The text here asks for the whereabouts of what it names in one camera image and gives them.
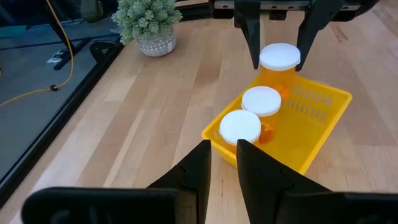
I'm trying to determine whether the round green plant white pot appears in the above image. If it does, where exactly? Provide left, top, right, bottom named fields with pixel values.
left=111, top=0, right=184, bottom=58

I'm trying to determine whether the black aluminium table frame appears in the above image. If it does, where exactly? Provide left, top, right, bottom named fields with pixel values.
left=0, top=2, right=215, bottom=210

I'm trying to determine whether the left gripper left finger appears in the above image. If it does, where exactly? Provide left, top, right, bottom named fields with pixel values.
left=146, top=139, right=213, bottom=224

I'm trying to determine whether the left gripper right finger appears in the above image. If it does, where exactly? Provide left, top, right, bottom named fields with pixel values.
left=236, top=139, right=333, bottom=224

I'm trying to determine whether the orange pill bottle white cap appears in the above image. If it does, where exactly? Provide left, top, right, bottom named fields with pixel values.
left=241, top=85, right=282, bottom=144
left=258, top=42, right=302, bottom=100
left=218, top=108, right=262, bottom=154

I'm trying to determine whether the yellow plastic basket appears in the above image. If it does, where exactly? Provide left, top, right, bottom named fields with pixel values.
left=200, top=74, right=354, bottom=175

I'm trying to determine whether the yellow cable with black knob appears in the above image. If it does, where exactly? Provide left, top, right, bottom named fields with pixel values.
left=0, top=0, right=75, bottom=107

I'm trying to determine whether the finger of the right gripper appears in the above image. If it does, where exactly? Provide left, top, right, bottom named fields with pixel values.
left=234, top=0, right=262, bottom=70
left=295, top=0, right=345, bottom=72

